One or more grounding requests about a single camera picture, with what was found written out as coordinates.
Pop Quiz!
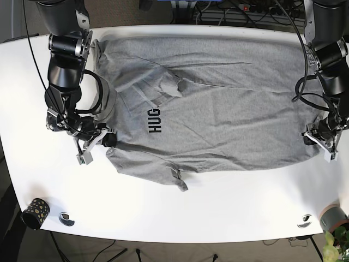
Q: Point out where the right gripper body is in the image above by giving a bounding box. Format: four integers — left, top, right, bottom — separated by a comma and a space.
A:
74, 128, 112, 165

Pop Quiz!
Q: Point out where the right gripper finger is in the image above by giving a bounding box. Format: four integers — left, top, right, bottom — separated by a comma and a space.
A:
103, 133, 117, 147

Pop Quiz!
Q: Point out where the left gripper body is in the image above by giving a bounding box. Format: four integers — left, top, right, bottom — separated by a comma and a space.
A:
304, 121, 345, 162

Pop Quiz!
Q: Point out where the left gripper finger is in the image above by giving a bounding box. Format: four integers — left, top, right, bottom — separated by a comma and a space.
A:
303, 133, 316, 146

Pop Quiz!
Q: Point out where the light grey printed T-shirt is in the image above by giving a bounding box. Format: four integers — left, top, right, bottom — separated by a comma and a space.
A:
92, 37, 321, 191

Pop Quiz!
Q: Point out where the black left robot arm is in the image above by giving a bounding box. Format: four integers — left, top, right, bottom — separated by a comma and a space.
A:
292, 1, 348, 162

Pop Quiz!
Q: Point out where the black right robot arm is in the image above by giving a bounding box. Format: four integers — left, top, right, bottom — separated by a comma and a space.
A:
35, 1, 116, 165

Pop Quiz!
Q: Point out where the left silver table grommet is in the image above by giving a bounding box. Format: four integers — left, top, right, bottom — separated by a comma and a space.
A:
58, 212, 75, 227

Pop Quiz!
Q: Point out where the silver table grommet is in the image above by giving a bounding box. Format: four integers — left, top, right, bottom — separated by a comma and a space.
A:
297, 214, 313, 229
58, 212, 75, 227

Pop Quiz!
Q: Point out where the right silver table grommet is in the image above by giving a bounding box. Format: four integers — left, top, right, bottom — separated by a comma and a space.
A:
297, 214, 313, 229

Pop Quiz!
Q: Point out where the black dotted cup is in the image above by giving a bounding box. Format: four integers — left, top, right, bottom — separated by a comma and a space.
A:
21, 198, 50, 230

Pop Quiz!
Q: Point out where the grey plant pot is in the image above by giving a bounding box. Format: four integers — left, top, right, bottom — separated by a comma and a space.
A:
319, 204, 348, 233

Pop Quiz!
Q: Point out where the green potted plant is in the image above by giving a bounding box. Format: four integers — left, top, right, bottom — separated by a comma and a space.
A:
322, 226, 348, 262

